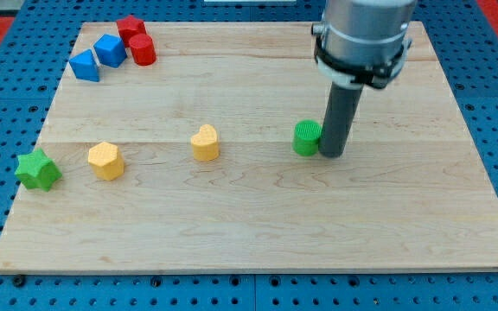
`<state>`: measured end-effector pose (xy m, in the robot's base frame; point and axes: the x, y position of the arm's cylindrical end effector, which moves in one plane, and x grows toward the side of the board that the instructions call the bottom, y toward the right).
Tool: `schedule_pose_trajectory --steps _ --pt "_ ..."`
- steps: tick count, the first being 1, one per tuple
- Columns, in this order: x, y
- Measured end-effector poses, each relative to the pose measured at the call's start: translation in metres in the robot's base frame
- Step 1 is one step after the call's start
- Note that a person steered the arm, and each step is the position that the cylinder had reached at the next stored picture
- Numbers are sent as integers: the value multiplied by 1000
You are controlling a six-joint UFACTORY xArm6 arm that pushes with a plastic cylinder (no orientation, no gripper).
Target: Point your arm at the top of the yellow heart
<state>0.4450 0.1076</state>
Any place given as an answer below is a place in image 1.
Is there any green cylinder block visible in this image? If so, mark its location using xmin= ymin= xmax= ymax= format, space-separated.
xmin=292 ymin=119 xmax=322 ymax=156

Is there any yellow heart block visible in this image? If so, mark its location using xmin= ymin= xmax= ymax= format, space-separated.
xmin=190 ymin=124 xmax=220 ymax=162

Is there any yellow hexagon block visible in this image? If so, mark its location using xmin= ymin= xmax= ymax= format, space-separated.
xmin=87 ymin=142 xmax=125 ymax=181

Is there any wooden board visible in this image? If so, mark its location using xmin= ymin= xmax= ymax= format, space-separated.
xmin=0 ymin=22 xmax=498 ymax=275

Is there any red star block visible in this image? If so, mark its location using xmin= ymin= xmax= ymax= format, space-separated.
xmin=116 ymin=15 xmax=146 ymax=48

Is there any blue cube block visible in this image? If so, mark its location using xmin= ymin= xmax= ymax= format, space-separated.
xmin=93 ymin=34 xmax=127 ymax=68

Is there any blue triangle block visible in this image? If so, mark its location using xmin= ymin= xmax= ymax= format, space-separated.
xmin=68 ymin=49 xmax=99 ymax=82

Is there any red cylinder block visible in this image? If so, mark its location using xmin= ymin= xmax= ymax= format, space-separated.
xmin=129 ymin=34 xmax=157 ymax=66

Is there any green star block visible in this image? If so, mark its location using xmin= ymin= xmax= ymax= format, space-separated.
xmin=15 ymin=149 xmax=62 ymax=192

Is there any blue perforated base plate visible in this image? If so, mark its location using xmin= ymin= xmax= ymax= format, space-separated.
xmin=0 ymin=1 xmax=498 ymax=310

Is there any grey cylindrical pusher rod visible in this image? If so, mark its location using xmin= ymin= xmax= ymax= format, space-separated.
xmin=318 ymin=83 xmax=363 ymax=158

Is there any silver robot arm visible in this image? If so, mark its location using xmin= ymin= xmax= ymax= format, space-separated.
xmin=311 ymin=0 xmax=417 ymax=90

